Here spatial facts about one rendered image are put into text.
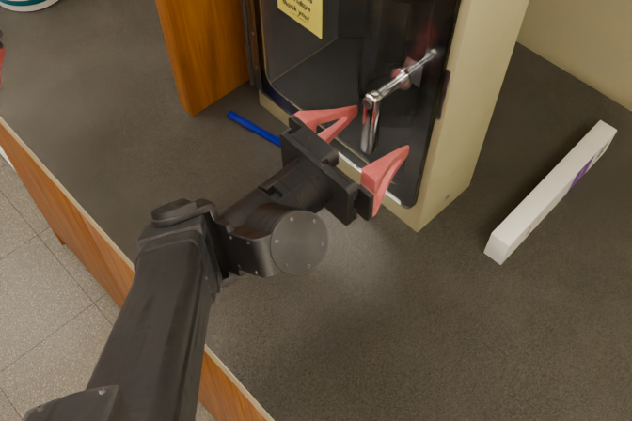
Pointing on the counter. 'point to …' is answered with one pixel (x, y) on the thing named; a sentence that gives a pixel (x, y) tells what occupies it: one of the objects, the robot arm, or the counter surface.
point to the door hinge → (242, 14)
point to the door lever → (373, 100)
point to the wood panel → (199, 21)
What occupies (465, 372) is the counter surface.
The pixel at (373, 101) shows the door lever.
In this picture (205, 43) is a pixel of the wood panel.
